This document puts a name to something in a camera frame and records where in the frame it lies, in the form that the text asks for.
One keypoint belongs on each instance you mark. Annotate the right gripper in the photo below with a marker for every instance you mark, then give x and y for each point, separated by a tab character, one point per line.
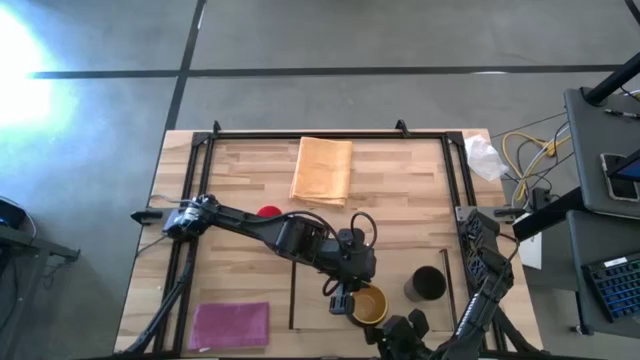
400	340

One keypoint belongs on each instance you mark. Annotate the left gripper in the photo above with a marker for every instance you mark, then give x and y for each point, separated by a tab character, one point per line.
350	262

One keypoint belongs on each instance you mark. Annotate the yellow mug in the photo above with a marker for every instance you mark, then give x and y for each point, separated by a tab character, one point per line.
372	306

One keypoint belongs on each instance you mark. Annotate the tall black cup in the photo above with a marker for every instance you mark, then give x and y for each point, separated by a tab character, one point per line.
427	282

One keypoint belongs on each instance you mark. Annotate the red plastic cup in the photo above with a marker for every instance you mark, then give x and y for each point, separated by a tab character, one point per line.
269	211

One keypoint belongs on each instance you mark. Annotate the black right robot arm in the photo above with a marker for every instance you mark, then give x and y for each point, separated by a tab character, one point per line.
482	250

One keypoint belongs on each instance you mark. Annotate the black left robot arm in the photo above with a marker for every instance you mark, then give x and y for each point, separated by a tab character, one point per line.
250	225

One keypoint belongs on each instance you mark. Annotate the purple cloth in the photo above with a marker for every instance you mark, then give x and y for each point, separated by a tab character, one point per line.
230	325

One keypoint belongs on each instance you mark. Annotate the folded orange cloth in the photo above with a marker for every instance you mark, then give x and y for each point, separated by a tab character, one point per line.
322	170

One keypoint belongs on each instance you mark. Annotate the white paper sheet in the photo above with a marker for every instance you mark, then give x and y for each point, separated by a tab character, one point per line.
532	252

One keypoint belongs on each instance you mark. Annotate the black beam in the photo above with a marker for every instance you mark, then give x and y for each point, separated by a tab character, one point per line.
550	215

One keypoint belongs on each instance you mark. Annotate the black power adapter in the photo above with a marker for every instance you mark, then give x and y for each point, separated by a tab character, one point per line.
539	197

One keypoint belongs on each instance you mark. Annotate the crumpled clear plastic bag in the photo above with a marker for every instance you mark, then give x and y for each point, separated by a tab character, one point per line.
482	157

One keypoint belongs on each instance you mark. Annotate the grey side table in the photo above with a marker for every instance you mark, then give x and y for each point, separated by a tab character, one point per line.
580	240

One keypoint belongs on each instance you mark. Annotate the backlit keyboard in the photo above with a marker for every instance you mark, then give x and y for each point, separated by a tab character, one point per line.
617	287

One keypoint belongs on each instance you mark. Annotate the grey desk top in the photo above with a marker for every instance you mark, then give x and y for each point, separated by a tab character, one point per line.
590	165

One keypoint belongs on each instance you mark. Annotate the smartphone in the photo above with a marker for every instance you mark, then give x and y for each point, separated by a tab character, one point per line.
620	187

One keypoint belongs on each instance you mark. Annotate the black pen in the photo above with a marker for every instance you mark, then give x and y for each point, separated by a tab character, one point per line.
620	113

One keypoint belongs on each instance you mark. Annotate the black pole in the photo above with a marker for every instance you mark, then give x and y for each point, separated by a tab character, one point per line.
612	82

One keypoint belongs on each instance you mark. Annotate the black device with blue light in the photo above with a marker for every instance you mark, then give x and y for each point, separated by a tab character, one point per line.
10	215

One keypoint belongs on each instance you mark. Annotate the black aluminium frame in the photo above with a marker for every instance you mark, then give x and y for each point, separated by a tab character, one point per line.
330	134

